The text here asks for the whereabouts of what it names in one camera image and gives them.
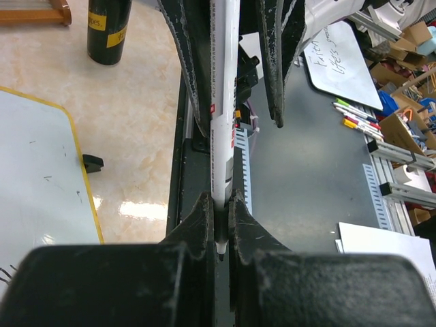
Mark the white paper sheets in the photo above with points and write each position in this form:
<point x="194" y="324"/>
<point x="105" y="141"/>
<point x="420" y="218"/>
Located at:
<point x="362" y="239"/>

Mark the black board stand foot right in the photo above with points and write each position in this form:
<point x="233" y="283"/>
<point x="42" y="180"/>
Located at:
<point x="92" y="163"/>

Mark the coloured marker pens pile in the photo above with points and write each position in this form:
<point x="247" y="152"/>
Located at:
<point x="359" y="120"/>

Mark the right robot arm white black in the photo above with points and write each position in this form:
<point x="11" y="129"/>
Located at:
<point x="318" y="14"/>

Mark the grey slotted cable duct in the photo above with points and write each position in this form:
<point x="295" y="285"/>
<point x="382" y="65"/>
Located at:
<point x="242" y="143"/>

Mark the aluminium frame profiles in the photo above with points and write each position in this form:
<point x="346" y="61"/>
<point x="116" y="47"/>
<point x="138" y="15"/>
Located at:
<point x="401" y="172"/>

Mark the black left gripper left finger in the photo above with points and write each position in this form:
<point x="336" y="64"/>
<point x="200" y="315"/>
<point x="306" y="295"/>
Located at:
<point x="171" y="283"/>

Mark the black white marker pen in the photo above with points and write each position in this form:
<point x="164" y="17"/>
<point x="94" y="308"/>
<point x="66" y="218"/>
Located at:
<point x="224" y="35"/>

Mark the white board yellow frame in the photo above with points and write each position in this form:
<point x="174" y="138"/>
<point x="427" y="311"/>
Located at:
<point x="46" y="197"/>

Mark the wooden two tier shelf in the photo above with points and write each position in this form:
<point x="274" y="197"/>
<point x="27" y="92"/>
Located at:
<point x="34" y="12"/>

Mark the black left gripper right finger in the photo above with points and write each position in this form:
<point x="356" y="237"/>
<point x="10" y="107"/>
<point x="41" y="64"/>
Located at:
<point x="271" y="285"/>

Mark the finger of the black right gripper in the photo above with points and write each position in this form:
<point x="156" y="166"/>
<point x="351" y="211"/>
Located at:
<point x="189" y="23"/>
<point x="282" y="27"/>

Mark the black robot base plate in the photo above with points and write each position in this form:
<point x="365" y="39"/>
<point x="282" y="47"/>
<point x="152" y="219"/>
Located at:
<point x="190" y="173"/>

